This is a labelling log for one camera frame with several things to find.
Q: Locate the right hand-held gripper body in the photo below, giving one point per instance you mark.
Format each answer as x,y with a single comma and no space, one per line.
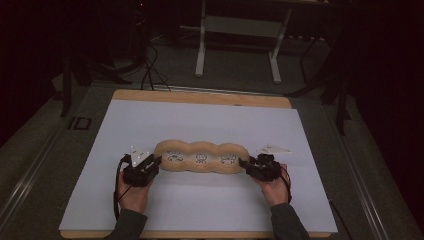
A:
266,168

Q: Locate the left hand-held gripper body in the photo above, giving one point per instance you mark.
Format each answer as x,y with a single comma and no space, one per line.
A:
138,175

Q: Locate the wooden triple round photo frame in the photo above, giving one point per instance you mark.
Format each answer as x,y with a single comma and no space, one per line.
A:
201,156

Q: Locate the person's left hand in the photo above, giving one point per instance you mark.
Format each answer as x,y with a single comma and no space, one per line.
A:
135,198

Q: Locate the person's right hand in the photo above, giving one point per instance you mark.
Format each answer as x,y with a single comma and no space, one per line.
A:
275,191

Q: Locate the white table mat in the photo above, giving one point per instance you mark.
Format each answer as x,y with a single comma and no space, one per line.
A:
200,206

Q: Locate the black stand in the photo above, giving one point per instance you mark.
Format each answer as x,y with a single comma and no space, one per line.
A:
341,100
66,86

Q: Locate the metal floor rail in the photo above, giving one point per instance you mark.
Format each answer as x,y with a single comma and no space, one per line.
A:
366,200
30,180

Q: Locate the white metal desk frame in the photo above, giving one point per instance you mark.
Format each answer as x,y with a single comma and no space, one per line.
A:
201,50

